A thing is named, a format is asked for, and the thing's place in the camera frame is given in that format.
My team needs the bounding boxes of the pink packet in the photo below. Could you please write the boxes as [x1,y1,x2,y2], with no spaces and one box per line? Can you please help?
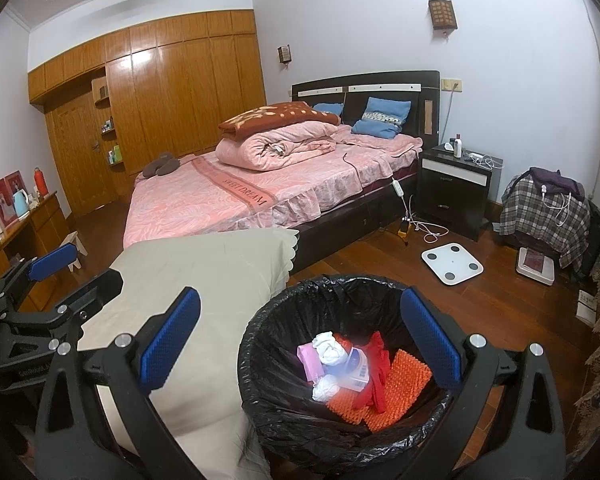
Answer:
[296,344,325,385]

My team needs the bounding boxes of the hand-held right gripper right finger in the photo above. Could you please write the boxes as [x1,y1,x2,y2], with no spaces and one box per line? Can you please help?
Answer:
[400,288,568,480]

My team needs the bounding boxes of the beige cloth covered table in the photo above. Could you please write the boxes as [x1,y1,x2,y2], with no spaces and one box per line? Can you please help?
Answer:
[75,228,301,480]

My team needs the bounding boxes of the white blue paper box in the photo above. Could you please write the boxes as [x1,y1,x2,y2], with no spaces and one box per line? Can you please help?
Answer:
[336,349,372,392]

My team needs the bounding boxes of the white charger cables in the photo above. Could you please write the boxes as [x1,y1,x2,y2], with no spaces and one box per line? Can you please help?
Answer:
[464,151,496,169]

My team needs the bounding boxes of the white floor cable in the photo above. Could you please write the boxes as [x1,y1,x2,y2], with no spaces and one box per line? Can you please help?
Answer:
[410,217,449,242]

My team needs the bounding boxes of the orange spiky mat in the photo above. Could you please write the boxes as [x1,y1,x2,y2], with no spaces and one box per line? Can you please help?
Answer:
[325,349,434,434]

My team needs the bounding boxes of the white charging cable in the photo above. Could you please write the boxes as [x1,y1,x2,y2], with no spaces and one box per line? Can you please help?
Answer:
[541,185,574,226]

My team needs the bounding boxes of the large wooden wall lamp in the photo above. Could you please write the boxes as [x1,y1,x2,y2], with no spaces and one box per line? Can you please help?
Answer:
[428,0,459,36]

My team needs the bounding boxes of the white scale with red panel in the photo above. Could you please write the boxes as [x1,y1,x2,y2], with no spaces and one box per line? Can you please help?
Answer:
[516,246,556,287]

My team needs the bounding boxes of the red patterned pillow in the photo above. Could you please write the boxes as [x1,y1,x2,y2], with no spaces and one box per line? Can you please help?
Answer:
[219,102,341,141]

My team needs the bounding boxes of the red sheet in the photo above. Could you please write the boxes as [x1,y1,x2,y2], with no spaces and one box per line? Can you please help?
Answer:
[352,331,392,414]

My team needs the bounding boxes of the wooden desk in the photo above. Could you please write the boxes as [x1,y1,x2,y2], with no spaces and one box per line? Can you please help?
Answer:
[0,191,74,311]

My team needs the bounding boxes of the black-bagged trash bin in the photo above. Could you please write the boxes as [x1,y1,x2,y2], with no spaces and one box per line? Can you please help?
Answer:
[237,274,456,471]

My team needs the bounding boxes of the dark wooden bed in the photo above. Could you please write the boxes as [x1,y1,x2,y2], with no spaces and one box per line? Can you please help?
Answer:
[123,71,440,276]

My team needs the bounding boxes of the large blue pillow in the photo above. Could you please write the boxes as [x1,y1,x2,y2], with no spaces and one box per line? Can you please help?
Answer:
[351,96,412,140]

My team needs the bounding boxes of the red photo frame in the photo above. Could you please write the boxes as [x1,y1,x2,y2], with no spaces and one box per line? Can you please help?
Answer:
[0,171,26,229]

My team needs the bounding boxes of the black cord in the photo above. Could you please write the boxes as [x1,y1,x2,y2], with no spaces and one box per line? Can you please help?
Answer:
[342,152,396,181]

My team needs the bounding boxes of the white blanket controller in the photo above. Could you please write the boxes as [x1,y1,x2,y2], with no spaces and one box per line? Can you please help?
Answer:
[391,178,414,221]

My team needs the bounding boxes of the folded pink quilt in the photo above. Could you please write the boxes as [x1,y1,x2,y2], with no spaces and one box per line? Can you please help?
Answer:
[215,120,339,171]

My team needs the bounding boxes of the small wooden stool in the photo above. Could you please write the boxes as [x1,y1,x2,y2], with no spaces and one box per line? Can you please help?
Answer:
[60,232,89,272]

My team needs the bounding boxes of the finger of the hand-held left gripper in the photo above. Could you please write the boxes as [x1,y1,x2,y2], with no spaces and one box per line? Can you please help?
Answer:
[0,242,77,301]
[55,267,125,329]

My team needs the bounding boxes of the plaid cloth covered chair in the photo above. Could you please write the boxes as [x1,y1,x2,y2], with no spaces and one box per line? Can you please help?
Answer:
[500,167,592,274]

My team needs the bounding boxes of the pink bedsheet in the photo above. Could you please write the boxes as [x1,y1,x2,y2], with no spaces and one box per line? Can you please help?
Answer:
[123,132,424,250]

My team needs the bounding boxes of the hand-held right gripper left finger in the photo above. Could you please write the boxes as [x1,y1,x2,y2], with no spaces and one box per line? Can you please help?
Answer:
[34,287,216,480]

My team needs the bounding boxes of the brown plush cushion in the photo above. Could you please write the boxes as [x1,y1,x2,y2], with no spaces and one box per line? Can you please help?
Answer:
[141,152,181,179]

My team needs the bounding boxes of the white bathroom scale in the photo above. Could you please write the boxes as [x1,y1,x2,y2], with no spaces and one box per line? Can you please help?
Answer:
[421,242,485,287]

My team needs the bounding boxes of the purple cloth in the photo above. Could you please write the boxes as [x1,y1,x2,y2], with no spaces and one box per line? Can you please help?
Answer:
[529,166,586,196]

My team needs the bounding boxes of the tissue wad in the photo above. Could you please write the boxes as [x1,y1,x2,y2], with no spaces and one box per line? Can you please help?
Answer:
[311,376,342,404]
[314,332,352,367]

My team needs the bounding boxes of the wooden wardrobe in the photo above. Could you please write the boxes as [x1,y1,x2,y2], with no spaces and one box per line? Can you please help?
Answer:
[27,10,267,219]

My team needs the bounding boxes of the black nightstand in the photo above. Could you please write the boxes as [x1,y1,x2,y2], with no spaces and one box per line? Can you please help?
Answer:
[416,142,504,242]

